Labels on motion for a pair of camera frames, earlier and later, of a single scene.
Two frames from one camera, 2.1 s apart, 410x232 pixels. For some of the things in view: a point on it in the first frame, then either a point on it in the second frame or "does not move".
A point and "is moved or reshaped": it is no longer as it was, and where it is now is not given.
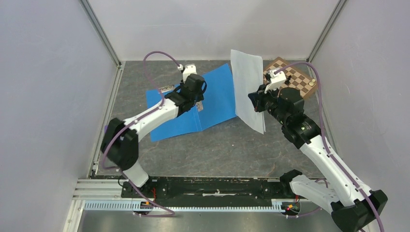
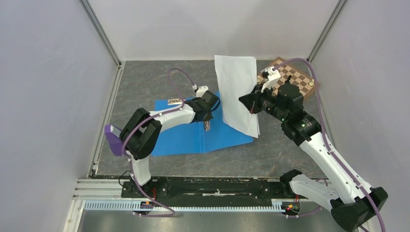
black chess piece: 287,81 does not move
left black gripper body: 199,97 -> 208,116
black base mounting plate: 210,189 does not move
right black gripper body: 270,101 does not move
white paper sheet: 248,74 is moved or reshaped
